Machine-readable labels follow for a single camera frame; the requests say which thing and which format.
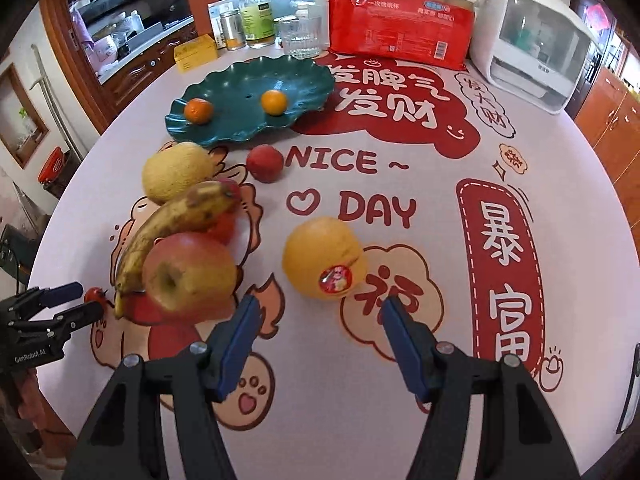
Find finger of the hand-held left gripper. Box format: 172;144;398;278
47;302;106;333
31;282;84;308

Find small dark red fruit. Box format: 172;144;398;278
246;144;285;183

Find pink hanging cloth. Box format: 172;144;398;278
69;2;93;48

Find red pack of paper cups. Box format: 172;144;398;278
327;0;488;72

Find large yellow orange with sticker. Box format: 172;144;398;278
282;216;367;302

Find spotted yellow banana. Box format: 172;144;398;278
114;180;241;318

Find red plastic basket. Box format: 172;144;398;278
37;146;71;185

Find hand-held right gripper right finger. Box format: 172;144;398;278
382;294;586;480

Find red and yellow apple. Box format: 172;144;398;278
141;231;238;323

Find white countertop appliance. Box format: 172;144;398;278
470;0;606;116

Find ribbed glass tumbler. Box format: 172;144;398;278
274;15;323;59

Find white carton box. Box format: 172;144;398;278
207;0;236;51

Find yellow cardboard box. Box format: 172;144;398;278
173;34;219;74

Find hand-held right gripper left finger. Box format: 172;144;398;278
62;294;263;480

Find dark green leaf-shaped plate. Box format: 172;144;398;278
166;55;336;148

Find wooden kitchen cabinet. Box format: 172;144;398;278
40;0;201;121

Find round yellow pear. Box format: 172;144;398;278
141;141;217;206

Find glass bottle with green label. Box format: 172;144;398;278
238;0;277;50

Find small tangerine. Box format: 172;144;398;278
261;89;288;116
183;98;213;125

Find red wall decoration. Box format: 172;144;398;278
585;2;613;36

